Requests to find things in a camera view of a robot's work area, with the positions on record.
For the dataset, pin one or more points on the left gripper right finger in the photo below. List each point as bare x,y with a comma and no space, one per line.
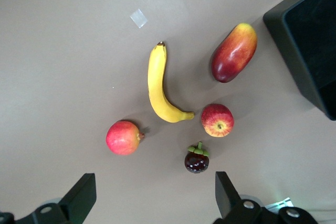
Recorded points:
225,197

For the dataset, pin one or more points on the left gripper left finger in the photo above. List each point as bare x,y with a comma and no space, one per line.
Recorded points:
78,197

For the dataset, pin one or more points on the yellow banana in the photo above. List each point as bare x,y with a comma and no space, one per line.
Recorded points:
156,82

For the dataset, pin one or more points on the black rectangular plastic tray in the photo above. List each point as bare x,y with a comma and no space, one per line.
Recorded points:
302,37

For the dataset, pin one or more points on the dark purple mangosteen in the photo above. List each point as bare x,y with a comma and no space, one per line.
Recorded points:
196,162

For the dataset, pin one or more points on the red yellow apple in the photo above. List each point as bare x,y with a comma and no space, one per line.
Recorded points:
217,120

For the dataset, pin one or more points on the red yellow mango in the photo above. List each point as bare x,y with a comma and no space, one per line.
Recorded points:
233,53

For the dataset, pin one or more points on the small clear tape piece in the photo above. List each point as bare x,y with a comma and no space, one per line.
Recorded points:
138,18

